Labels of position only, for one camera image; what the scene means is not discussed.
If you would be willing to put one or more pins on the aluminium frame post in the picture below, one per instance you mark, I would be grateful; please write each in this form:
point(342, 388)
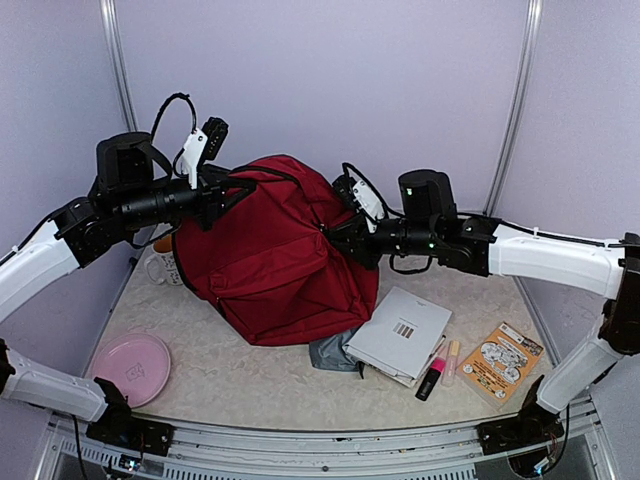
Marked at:
point(525, 64)
point(117, 60)

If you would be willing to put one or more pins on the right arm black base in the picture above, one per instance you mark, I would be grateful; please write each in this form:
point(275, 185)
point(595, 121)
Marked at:
point(531, 425)

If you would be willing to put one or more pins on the aluminium front rail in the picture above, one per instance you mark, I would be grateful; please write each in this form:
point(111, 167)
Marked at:
point(201, 451)

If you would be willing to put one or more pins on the white patterned mug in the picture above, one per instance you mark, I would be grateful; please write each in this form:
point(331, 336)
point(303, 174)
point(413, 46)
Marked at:
point(160, 266)

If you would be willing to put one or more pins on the red backpack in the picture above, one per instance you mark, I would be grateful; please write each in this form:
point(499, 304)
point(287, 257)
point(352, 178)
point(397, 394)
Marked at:
point(267, 266)

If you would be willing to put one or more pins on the pale pink tube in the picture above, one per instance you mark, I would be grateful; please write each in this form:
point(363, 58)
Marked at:
point(449, 372)

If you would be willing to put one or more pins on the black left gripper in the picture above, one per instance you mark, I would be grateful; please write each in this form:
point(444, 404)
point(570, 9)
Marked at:
point(212, 197)

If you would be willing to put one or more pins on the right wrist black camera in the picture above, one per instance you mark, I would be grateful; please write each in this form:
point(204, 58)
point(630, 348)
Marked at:
point(359, 194)

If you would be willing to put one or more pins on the grey pencil pouch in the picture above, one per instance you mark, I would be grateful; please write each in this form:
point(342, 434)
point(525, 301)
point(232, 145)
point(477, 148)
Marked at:
point(330, 354)

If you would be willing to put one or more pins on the orange comic booklet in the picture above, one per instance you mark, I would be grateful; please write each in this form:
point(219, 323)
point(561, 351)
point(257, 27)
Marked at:
point(498, 366)

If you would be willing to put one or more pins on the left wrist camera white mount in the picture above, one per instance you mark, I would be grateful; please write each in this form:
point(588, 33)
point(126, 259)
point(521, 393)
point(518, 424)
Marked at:
point(202, 145)

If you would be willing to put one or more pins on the left aluminium frame post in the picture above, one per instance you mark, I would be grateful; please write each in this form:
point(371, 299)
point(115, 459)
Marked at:
point(117, 60)

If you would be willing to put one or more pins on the grey white notebook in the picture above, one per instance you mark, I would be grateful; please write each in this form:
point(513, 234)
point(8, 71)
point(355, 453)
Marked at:
point(402, 332)

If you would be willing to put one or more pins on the pink plate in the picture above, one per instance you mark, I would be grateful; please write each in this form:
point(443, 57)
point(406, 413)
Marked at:
point(138, 364)

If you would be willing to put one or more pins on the right aluminium frame post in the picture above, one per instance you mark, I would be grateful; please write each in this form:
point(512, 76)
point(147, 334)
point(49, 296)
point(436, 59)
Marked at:
point(525, 64)

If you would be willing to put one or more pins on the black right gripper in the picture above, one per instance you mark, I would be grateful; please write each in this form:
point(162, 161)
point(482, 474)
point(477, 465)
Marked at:
point(357, 236)

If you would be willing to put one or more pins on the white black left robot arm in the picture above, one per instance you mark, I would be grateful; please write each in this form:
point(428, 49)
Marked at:
point(134, 188)

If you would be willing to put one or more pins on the pink black highlighter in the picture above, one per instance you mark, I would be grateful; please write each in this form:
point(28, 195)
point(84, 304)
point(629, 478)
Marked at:
point(430, 379)

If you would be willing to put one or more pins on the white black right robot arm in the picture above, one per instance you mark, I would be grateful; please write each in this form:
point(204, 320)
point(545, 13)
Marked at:
point(430, 225)

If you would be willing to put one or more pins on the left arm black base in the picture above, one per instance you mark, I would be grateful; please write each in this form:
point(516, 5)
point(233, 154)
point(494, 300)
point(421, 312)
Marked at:
point(130, 430)

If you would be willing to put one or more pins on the white pen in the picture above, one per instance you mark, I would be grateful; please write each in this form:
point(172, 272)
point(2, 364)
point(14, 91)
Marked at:
point(431, 356)

